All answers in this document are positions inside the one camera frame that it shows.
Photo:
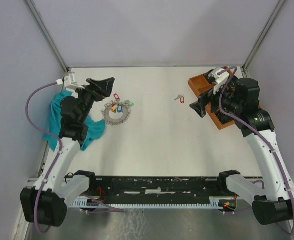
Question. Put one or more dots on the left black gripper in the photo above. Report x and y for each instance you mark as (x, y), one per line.
(99, 89)

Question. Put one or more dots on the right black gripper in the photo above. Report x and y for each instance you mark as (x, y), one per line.
(199, 106)

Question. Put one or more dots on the silver keyring with keys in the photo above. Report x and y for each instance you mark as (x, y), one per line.
(116, 112)

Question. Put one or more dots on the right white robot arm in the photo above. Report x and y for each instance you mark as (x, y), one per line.
(275, 202)

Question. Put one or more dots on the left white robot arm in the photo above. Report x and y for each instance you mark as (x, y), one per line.
(46, 202)

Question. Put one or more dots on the orange compartment tray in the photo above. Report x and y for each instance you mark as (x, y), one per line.
(238, 96)

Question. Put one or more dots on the dark round part bottom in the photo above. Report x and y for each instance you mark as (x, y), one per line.
(224, 119)

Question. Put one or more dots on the teal cloth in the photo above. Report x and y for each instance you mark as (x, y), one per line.
(95, 128)

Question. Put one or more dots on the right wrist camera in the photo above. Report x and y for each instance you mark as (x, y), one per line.
(218, 77)

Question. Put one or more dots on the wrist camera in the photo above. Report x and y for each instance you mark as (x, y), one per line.
(69, 82)
(218, 77)

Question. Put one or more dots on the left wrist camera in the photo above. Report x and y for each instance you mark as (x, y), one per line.
(69, 82)

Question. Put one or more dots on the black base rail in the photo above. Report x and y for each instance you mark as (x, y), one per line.
(159, 190)

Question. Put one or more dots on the left aluminium frame post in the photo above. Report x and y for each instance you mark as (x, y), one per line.
(32, 9)

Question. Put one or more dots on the aluminium frame post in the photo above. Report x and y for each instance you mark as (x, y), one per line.
(263, 35)
(32, 9)

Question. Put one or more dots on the aluminium front frame rail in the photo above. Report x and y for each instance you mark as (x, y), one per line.
(30, 182)

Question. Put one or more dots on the right aluminium frame post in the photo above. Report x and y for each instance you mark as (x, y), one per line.
(263, 35)

